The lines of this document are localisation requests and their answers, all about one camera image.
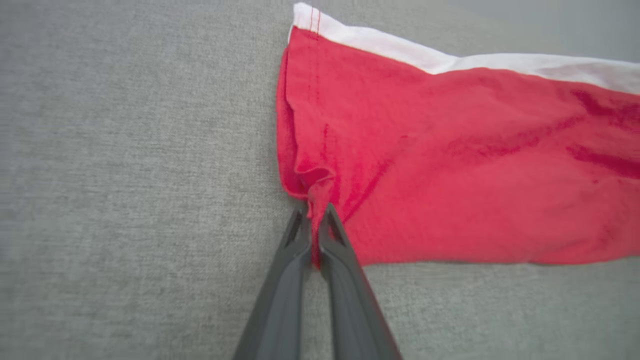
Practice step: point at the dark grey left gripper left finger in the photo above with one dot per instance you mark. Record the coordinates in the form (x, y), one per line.
(280, 300)

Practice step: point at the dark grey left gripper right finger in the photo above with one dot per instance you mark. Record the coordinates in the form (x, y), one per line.
(350, 300)

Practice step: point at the red garment with white band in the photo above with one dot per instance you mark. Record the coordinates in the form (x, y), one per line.
(450, 175)

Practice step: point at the grey fabric sofa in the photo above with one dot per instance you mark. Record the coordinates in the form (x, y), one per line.
(125, 175)

